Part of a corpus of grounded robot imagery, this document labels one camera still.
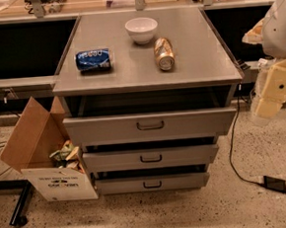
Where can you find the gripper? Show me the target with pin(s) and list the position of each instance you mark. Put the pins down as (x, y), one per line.
(280, 32)

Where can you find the gold soda can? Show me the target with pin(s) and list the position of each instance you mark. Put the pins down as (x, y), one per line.
(163, 53)

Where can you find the blue pepsi can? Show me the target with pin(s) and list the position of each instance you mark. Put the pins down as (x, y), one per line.
(93, 59)

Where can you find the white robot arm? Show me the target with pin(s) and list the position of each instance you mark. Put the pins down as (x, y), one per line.
(270, 32)

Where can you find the grey bottom drawer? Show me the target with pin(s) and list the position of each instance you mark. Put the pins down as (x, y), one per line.
(148, 183)

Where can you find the white ceramic bowl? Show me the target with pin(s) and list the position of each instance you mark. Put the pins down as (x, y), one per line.
(141, 29)

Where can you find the grey top drawer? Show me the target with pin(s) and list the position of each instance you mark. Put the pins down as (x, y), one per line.
(103, 130)

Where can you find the grey middle drawer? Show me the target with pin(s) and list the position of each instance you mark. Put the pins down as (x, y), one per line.
(150, 158)

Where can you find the grey drawer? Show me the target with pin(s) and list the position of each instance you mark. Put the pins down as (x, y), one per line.
(103, 130)
(148, 183)
(150, 158)

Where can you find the grey drawer cabinet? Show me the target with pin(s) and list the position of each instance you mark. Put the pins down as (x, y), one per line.
(204, 76)

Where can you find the black power adapter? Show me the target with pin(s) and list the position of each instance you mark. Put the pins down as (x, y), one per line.
(271, 183)

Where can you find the cardboard box with trash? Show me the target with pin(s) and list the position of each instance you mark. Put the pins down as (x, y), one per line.
(37, 134)

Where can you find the black metal floor stand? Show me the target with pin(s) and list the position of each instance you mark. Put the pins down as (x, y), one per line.
(19, 218)

